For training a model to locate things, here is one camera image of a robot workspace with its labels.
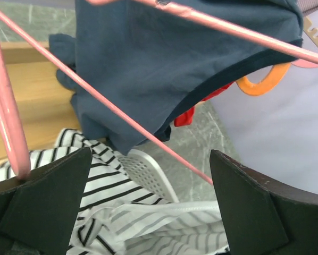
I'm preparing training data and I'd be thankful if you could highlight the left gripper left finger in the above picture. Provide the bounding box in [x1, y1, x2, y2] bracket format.
[0, 147, 92, 254]

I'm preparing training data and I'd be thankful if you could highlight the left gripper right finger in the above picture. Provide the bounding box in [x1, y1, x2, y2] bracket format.
[210, 150, 318, 254]

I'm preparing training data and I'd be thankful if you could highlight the white striped tank top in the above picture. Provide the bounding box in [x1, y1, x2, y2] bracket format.
[0, 129, 229, 254]

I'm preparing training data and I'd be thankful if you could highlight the orange plastic hanger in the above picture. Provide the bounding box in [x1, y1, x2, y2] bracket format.
[236, 62, 291, 96]

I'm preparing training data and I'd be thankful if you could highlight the navy blue tank top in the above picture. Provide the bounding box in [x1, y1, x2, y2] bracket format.
[49, 1, 303, 155]

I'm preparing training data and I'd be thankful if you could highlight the red tank top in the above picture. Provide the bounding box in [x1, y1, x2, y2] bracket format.
[173, 82, 234, 128]

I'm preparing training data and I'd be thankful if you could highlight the pink plastic hanger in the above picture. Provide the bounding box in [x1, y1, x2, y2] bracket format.
[292, 59, 318, 69]

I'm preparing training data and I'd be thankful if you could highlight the beige wooden hanger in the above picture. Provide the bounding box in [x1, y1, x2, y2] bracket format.
[303, 16, 318, 47]

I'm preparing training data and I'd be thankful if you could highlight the wooden clothes rack centre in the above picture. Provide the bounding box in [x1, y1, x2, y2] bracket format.
[0, 41, 106, 171]

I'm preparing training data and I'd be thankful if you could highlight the white perforated plastic basket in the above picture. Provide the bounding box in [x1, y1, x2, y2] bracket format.
[115, 149, 179, 203]

